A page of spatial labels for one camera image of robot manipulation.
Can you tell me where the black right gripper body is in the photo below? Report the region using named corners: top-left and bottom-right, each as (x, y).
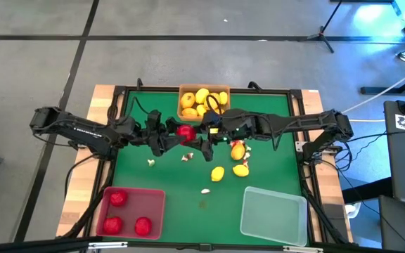
top-left (209, 109), bottom-right (259, 143)

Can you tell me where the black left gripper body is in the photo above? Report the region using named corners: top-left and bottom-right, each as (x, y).
top-left (137, 121), bottom-right (170, 157)

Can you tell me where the red toy apple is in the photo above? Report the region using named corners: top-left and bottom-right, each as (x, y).
top-left (109, 190), bottom-right (129, 207)
top-left (134, 216), bottom-right (153, 237)
top-left (103, 216), bottom-right (124, 236)
top-left (176, 124), bottom-right (197, 143)

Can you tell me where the large orange toy fruit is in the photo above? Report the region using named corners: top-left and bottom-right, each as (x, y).
top-left (204, 92), bottom-right (221, 110)

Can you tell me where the orange plastic basket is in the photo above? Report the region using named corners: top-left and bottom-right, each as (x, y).
top-left (176, 83), bottom-right (231, 122)

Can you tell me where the red plastic basket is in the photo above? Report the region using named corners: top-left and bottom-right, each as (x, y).
top-left (95, 186), bottom-right (167, 240)

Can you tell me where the green table mat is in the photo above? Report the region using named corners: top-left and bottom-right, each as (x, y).
top-left (111, 90), bottom-right (304, 247)

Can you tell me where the clear plastic basket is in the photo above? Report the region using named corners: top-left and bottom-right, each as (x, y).
top-left (239, 186), bottom-right (308, 247)

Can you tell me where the black tripod stand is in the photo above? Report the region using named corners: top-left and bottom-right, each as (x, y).
top-left (297, 0), bottom-right (344, 54)

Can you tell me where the white floor object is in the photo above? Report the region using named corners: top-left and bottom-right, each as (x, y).
top-left (344, 202), bottom-right (361, 217)

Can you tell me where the black stand base bar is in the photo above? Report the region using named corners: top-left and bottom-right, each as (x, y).
top-left (359, 68), bottom-right (405, 96)

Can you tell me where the black rig crossbar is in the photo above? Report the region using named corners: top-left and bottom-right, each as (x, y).
top-left (0, 235), bottom-right (103, 253)

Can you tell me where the black aluminium table frame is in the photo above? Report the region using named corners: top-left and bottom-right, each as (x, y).
top-left (57, 85), bottom-right (353, 247)

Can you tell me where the black floor cable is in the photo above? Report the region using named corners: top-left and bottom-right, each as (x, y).
top-left (63, 154), bottom-right (100, 201)

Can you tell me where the silver rig bracket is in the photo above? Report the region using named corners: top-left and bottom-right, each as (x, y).
top-left (88, 241), bottom-right (129, 251)
top-left (282, 245), bottom-right (325, 253)

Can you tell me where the white cable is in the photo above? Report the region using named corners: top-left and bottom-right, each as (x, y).
top-left (341, 61), bottom-right (405, 114)

